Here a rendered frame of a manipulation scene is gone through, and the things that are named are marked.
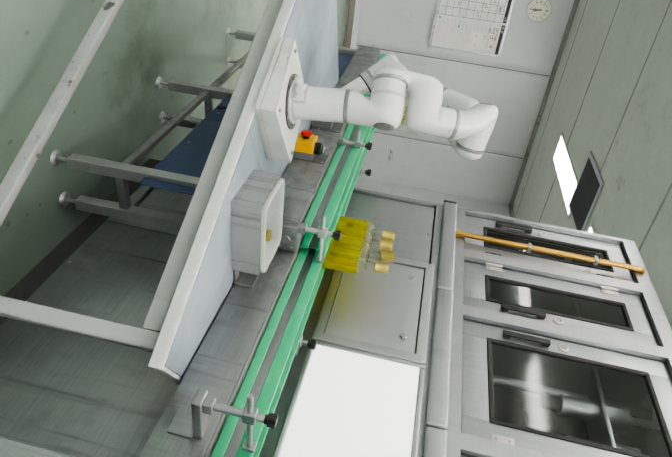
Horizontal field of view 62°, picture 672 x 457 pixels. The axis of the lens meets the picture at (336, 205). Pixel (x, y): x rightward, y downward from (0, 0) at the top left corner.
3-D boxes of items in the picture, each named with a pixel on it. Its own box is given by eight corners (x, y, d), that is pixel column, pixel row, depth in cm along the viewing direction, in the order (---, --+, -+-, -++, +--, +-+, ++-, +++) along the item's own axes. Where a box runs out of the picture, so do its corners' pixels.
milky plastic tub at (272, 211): (232, 270, 150) (263, 277, 149) (232, 201, 138) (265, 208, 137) (253, 234, 164) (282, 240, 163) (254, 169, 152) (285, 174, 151)
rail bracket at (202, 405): (167, 438, 115) (271, 464, 113) (161, 385, 106) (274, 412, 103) (177, 418, 119) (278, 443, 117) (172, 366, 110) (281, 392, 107)
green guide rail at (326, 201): (301, 228, 167) (327, 233, 166) (301, 225, 166) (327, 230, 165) (380, 55, 312) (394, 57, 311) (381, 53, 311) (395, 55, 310)
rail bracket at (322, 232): (296, 259, 168) (336, 267, 166) (299, 213, 159) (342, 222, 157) (298, 253, 170) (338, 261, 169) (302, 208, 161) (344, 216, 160)
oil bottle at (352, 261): (299, 263, 178) (364, 276, 175) (300, 248, 175) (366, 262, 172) (303, 252, 182) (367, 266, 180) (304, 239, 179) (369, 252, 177)
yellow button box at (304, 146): (291, 157, 197) (311, 161, 196) (292, 138, 193) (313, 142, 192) (296, 148, 203) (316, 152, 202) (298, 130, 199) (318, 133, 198)
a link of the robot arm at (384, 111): (341, 118, 149) (400, 123, 147) (348, 73, 152) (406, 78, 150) (345, 131, 159) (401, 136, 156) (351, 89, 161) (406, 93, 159)
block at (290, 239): (273, 250, 168) (296, 254, 167) (275, 224, 162) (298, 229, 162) (277, 243, 170) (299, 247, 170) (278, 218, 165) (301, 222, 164)
